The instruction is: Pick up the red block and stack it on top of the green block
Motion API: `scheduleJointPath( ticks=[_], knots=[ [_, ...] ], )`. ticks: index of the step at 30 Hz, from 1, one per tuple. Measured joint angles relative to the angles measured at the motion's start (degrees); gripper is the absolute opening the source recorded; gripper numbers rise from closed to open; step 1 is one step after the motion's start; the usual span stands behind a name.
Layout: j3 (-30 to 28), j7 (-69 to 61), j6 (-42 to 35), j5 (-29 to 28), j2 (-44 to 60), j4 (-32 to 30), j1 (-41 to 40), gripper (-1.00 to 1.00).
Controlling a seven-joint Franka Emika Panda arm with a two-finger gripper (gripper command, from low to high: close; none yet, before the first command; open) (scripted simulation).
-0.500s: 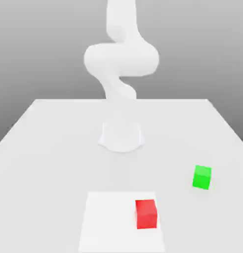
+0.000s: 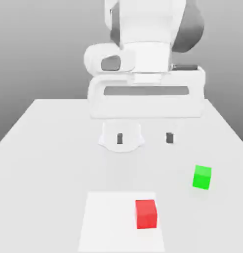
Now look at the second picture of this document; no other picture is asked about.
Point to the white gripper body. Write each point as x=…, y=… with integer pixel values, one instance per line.
x=145, y=106

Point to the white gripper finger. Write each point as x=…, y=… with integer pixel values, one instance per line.
x=169, y=137
x=119, y=138

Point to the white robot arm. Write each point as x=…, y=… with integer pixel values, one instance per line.
x=149, y=29

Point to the small green cube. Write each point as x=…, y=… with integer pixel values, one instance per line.
x=202, y=177

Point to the small red cube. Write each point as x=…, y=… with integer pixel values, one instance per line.
x=146, y=214

